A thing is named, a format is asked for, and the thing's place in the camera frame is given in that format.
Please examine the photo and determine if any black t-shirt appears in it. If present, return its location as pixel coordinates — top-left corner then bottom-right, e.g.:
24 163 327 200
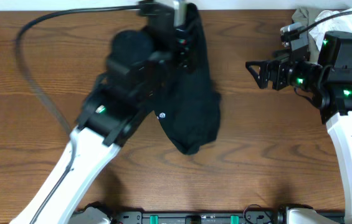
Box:
151 3 221 155

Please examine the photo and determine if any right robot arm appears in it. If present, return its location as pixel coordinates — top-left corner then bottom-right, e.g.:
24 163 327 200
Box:
245 31 352 223

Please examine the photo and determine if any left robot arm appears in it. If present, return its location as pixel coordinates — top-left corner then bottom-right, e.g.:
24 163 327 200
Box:
14 19 200 223

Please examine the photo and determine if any beige folded garment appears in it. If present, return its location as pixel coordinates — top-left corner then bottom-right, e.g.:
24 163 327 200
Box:
291 7 352 91

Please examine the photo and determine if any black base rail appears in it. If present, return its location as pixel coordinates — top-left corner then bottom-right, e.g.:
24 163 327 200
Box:
110 210 346 224

